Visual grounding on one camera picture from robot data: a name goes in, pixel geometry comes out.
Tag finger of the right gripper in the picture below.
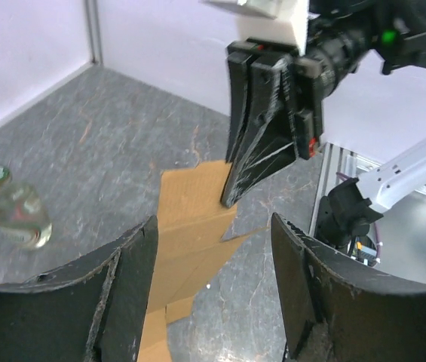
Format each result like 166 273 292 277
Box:
226 52 251 162
221 56 296 207

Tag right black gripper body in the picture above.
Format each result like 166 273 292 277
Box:
227 37 360 160

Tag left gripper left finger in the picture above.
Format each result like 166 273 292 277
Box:
0 216 158 361

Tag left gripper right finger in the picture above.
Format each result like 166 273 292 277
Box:
271 213 426 361

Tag brown cardboard box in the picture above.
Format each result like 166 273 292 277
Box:
137 160 260 362

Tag clear glass bottle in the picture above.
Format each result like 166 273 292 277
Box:
0 165 52 250

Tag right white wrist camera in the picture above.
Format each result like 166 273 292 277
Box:
205 0 310 54

